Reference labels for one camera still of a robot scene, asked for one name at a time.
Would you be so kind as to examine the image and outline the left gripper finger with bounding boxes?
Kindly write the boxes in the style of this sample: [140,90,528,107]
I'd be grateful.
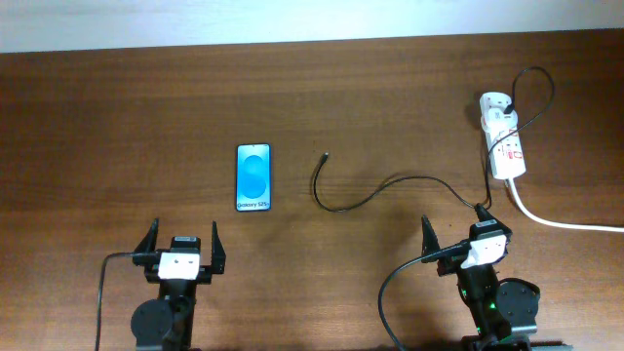
[210,221,226,275]
[132,218,159,266]

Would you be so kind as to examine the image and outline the black USB charging cable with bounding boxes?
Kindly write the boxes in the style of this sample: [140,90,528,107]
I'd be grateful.
[312,65,556,214]

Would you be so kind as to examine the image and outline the blue Galaxy smartphone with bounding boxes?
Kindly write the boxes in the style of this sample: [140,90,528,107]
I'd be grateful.
[235,143,272,212]

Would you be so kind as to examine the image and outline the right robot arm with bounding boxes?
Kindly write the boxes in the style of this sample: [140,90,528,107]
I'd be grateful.
[421,205,540,350]

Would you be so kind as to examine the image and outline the white power strip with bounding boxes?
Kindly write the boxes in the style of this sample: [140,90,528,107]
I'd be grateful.
[479,92,527,180]

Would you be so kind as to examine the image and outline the right camera black cable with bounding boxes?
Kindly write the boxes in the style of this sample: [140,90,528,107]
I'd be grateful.
[377,242,472,351]

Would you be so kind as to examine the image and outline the white power strip cord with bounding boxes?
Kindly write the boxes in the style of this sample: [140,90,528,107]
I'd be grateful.
[506,177,624,234]

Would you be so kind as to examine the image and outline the white USB wall charger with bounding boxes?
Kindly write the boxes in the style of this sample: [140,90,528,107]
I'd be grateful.
[481,107,518,133]

